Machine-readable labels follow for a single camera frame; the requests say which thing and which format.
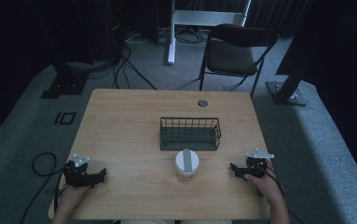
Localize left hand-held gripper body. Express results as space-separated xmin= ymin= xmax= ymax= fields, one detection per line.
xmin=62 ymin=153 xmax=90 ymax=189

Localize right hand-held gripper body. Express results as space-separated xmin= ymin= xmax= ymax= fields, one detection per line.
xmin=243 ymin=148 xmax=275 ymax=181

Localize person's left hand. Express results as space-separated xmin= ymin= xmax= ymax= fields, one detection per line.
xmin=58 ymin=183 xmax=91 ymax=209

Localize person's right hand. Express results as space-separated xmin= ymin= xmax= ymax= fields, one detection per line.
xmin=243 ymin=158 xmax=285 ymax=208

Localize black stand with bolted base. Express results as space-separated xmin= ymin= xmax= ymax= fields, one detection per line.
xmin=265 ymin=63 xmax=309 ymax=107

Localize black stand with flat base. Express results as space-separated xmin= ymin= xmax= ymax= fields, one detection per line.
xmin=40 ymin=60 xmax=90 ymax=100

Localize black folding chair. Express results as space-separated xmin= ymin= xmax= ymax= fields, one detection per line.
xmin=199 ymin=23 xmax=279 ymax=99

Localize dark curtain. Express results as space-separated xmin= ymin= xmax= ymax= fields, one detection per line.
xmin=246 ymin=0 xmax=315 ymax=39

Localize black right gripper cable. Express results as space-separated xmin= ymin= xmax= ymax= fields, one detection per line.
xmin=254 ymin=161 xmax=286 ymax=198

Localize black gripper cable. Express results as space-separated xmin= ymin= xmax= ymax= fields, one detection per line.
xmin=254 ymin=161 xmax=286 ymax=198
xmin=20 ymin=151 xmax=66 ymax=224

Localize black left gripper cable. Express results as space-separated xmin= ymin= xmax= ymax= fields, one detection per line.
xmin=20 ymin=151 xmax=66 ymax=224

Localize white jar with grey strap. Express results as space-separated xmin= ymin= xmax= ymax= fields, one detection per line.
xmin=174 ymin=147 xmax=200 ymax=182

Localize dark wire basket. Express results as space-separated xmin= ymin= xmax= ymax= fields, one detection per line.
xmin=158 ymin=117 xmax=223 ymax=152

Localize black floor cables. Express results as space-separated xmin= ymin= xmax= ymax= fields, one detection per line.
xmin=112 ymin=46 xmax=158 ymax=91

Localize coiled dark cable bundle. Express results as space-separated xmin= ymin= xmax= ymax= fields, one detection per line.
xmin=175 ymin=27 xmax=208 ymax=45

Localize white metal desk frame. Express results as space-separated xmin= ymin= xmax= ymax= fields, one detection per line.
xmin=167 ymin=0 xmax=253 ymax=65

